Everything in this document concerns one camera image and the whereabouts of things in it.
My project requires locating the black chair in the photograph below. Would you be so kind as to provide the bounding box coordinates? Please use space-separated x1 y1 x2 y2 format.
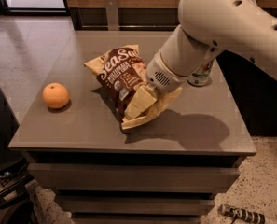
0 88 37 224

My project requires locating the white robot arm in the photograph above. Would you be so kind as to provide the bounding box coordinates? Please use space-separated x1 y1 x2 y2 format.
125 0 277 119

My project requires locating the left metal wall bracket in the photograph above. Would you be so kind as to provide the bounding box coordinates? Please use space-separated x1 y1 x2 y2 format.
104 0 119 31

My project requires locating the orange fruit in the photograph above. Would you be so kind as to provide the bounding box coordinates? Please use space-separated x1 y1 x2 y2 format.
42 83 70 109

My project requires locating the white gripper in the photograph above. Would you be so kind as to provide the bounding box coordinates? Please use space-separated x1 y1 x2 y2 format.
124 52 187 119

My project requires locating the grey drawer cabinet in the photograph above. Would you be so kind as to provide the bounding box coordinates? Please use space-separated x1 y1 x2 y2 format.
10 32 256 224

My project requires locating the brown chip bag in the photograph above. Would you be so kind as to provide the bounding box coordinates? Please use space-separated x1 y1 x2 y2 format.
85 45 182 130

